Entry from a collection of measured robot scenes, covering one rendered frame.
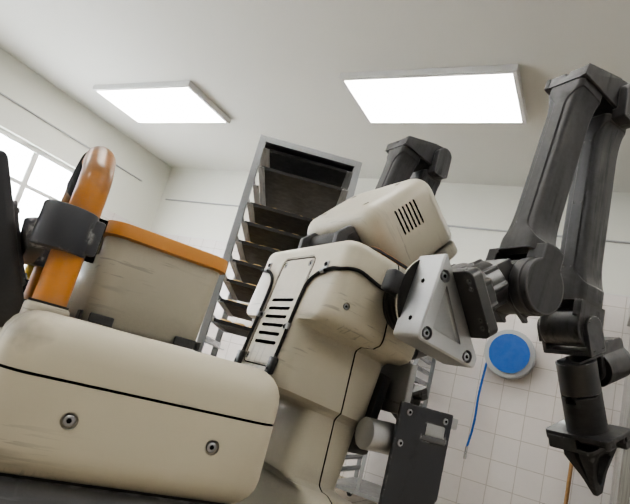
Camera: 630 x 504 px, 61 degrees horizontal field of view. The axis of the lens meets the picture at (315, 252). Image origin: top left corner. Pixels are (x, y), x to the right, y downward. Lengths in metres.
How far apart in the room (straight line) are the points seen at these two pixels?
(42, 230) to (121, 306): 0.13
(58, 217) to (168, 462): 0.25
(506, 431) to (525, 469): 0.30
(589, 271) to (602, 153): 0.19
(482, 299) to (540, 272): 0.13
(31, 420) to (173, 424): 0.11
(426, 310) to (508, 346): 4.11
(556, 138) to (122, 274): 0.64
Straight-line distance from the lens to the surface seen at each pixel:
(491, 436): 4.86
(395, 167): 1.21
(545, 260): 0.78
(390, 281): 0.68
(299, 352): 0.74
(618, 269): 5.04
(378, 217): 0.80
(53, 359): 0.46
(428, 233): 0.85
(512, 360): 4.74
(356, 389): 0.80
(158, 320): 0.64
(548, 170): 0.86
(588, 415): 0.91
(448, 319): 0.68
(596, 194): 0.94
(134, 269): 0.64
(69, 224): 0.56
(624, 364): 0.96
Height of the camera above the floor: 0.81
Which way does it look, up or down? 13 degrees up
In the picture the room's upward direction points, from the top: 15 degrees clockwise
